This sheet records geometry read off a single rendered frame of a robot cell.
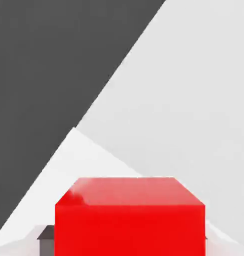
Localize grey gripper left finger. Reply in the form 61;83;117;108
0;224;55;256

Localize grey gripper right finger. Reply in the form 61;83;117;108
205;225;244;256

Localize small red cube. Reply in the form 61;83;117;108
54;176;206;256

